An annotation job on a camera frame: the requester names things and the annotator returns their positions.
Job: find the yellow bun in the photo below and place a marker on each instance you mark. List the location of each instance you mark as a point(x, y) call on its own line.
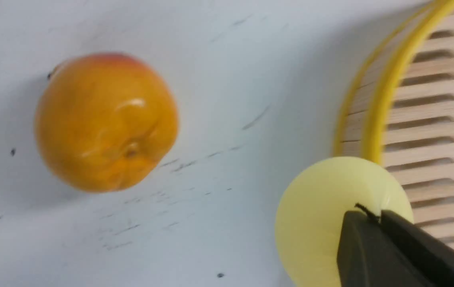
point(310, 214)

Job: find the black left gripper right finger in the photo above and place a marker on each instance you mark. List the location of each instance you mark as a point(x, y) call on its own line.
point(432, 258)

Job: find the bamboo steamer tray yellow rim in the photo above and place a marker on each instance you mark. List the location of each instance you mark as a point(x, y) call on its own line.
point(399, 113)

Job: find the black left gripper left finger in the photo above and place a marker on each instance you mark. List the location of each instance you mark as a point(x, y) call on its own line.
point(366, 257)

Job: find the orange toy tangerine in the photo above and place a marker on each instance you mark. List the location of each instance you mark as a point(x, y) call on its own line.
point(105, 121)

